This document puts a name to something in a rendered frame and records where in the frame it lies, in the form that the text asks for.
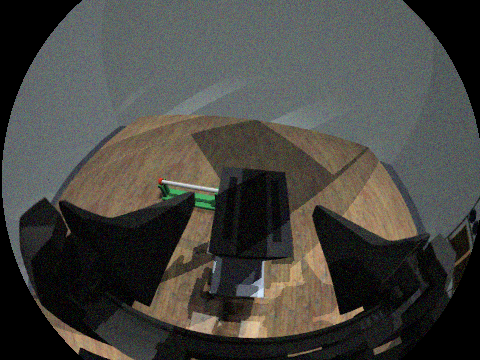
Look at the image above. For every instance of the grey pin with red head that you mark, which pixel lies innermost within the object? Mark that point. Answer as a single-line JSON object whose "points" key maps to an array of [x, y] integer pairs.
{"points": [[190, 186]]}

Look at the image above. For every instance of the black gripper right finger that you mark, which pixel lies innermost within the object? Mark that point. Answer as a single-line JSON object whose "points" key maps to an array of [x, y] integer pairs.
{"points": [[359, 261]]}

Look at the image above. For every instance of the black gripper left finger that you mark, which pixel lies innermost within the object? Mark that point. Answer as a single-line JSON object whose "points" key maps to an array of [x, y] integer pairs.
{"points": [[138, 245]]}

